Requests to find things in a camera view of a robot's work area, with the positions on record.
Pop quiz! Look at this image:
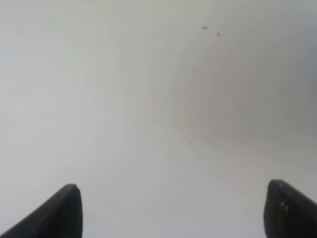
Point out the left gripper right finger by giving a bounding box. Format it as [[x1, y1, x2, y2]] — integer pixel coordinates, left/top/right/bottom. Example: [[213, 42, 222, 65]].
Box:
[[264, 179, 317, 238]]

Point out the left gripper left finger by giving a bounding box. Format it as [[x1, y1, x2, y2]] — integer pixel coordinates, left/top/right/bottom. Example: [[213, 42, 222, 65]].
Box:
[[1, 184, 83, 238]]

